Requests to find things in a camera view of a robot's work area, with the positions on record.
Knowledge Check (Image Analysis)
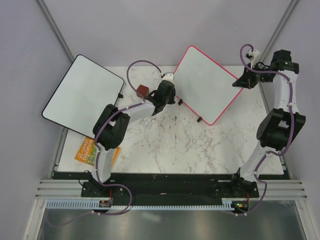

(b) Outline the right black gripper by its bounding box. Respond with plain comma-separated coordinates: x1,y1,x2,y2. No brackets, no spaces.
233,63,271,91

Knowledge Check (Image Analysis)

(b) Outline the pink framed whiteboard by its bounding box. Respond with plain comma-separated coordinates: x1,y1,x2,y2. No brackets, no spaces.
174,45,243,126

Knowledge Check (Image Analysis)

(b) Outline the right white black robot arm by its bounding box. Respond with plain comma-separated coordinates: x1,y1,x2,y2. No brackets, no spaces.
229,45,306,197

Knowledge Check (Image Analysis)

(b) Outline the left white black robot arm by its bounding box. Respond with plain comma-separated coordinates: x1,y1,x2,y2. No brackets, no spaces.
89,80,176,197

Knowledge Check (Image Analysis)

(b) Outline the black framed whiteboard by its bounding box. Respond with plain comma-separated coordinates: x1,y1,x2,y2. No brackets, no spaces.
41,54,125,138

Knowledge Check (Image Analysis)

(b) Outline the red brown cube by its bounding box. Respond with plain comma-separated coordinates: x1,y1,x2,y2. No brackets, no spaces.
136,84,150,99

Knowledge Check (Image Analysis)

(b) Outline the orange children's book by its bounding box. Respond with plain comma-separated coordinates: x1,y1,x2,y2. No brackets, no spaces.
74,137,121,169

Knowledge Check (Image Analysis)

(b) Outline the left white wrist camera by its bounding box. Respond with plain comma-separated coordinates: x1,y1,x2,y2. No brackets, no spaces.
161,72,175,83

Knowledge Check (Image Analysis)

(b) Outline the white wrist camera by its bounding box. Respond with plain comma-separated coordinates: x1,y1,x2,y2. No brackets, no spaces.
161,72,175,83
245,49,261,69

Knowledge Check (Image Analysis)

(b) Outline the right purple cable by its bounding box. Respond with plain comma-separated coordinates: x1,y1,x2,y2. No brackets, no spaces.
233,44,295,217

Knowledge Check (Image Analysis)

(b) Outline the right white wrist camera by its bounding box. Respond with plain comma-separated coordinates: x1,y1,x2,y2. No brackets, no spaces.
245,49,261,69

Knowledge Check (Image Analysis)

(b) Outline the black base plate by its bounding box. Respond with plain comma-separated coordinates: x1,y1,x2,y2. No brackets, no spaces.
81,173,259,206

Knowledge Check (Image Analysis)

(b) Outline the aluminium frame rail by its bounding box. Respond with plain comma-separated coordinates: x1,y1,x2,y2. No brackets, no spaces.
34,178,86,200

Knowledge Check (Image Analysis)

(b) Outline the white slotted cable duct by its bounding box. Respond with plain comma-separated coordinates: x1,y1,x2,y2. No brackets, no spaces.
46,199,235,211

